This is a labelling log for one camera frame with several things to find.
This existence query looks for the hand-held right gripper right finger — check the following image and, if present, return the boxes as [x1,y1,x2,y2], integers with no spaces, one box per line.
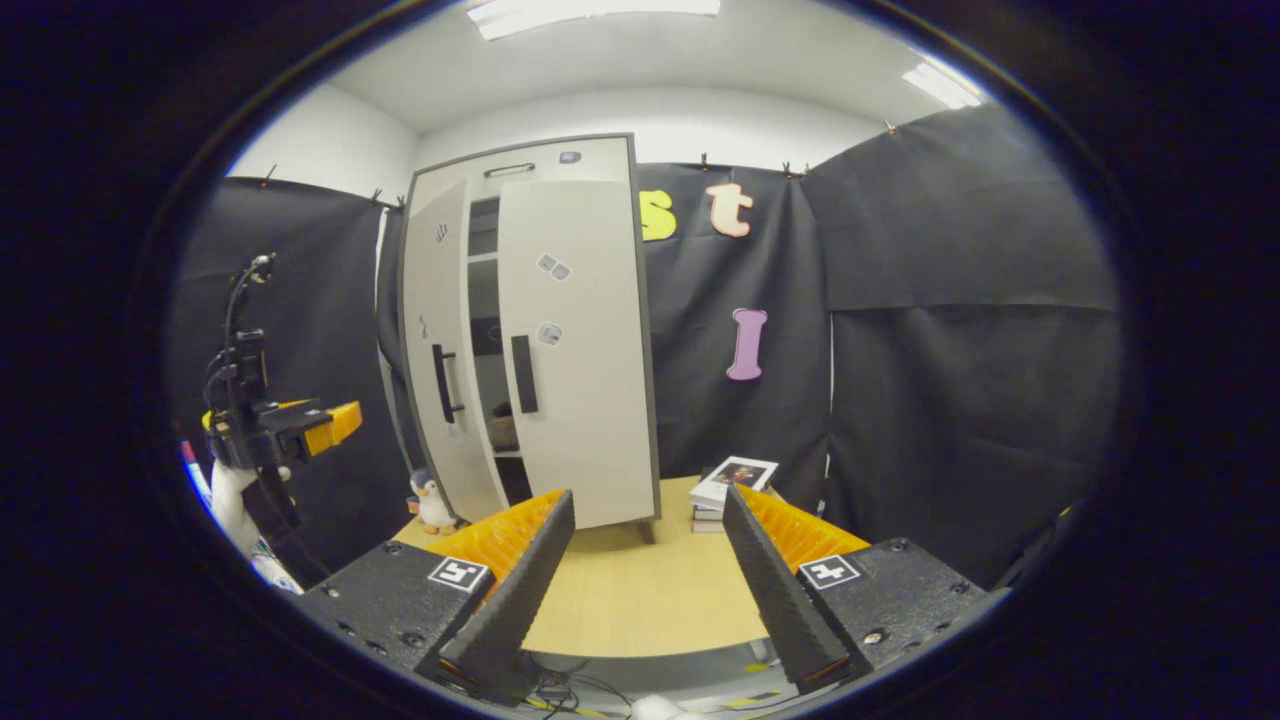
[722,482,991,693]

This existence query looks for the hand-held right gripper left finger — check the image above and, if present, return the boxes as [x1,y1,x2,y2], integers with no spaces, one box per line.
[300,488,578,696]

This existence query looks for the white cabinet door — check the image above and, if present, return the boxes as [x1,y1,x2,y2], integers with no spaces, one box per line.
[497,180,659,531]
[402,180,511,524]

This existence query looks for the white shoe cabinet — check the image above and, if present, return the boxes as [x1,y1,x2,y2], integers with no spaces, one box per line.
[398,133,663,546]

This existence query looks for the penguin toy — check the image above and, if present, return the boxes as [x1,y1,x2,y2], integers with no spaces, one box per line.
[408,468,459,536]

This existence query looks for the white book with portrait cover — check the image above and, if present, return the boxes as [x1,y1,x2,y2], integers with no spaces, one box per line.
[690,456,779,511]

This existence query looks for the black backdrop cloth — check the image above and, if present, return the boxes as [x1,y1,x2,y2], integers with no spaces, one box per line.
[165,105,1121,591]

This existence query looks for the dark bulky object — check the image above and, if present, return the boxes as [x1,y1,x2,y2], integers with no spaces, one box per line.
[995,500,1086,591]

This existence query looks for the large ceiling light panel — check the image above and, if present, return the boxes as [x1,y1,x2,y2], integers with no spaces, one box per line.
[468,0,721,41]

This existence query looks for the small ceiling light panel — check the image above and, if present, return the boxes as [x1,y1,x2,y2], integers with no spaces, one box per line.
[903,62,986,109]

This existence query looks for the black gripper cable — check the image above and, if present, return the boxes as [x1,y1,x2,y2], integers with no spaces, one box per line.
[222,253,277,341]

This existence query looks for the cabinet drawer with black handle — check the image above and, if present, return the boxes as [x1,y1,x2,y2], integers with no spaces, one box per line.
[412,138,633,206]

